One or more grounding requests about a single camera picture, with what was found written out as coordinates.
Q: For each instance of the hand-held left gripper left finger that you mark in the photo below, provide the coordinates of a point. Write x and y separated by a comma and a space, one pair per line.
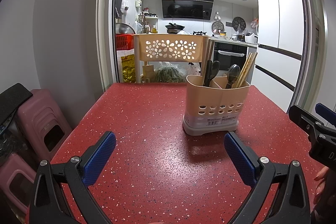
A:
99, 158

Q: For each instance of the gas stove burner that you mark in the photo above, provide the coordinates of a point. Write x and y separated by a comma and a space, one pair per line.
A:
199, 33

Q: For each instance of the bag of green vegetables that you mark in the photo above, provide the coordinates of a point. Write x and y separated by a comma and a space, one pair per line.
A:
168, 74

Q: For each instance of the yellow foil bag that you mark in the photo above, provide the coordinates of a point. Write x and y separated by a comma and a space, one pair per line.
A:
128, 66

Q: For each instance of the black built-in oven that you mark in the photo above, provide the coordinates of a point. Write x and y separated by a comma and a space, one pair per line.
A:
228, 60

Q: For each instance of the white refrigerator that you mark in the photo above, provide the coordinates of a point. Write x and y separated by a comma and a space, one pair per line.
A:
283, 24

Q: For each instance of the kitchen counter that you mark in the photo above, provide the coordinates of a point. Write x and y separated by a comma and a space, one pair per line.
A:
231, 41

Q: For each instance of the white dotted plastic bag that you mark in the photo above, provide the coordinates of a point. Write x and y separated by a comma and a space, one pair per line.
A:
194, 69

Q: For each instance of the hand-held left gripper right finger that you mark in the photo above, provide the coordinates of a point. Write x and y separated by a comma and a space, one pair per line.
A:
240, 158

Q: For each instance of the white rice cooker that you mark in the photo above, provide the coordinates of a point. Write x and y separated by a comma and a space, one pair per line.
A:
251, 38

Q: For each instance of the black range hood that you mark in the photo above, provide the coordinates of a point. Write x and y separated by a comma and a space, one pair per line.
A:
183, 10

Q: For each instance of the beige plastic utensil holder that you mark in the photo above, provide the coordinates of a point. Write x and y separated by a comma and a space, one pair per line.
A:
215, 98

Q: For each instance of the stainless steel bowl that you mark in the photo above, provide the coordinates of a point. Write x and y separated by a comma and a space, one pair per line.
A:
124, 29

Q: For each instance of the black wok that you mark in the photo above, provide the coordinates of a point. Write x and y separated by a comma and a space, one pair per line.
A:
174, 27

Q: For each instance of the red plastic crate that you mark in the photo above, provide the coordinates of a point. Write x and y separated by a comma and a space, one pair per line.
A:
123, 41

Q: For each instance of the hanging plastic bag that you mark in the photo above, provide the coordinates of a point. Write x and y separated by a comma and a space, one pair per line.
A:
124, 6

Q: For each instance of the white spice rack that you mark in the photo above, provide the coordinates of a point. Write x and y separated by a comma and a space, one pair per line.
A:
148, 18

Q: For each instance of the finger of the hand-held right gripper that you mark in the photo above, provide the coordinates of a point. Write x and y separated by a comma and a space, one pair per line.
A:
326, 111
305, 120

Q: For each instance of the black cushion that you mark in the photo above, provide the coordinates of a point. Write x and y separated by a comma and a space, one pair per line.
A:
13, 100

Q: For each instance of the small cardboard boxes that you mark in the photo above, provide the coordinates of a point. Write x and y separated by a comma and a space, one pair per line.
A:
148, 73

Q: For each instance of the round metal steamer rack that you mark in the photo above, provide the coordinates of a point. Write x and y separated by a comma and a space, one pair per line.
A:
239, 22

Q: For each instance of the person's right hand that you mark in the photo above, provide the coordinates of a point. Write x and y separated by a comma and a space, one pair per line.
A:
321, 179

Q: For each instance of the beige flower-pattern plastic cart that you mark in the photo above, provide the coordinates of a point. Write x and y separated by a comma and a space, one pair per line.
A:
170, 37

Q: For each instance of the hanging metal strainer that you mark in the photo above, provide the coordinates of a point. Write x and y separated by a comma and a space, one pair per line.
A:
217, 27

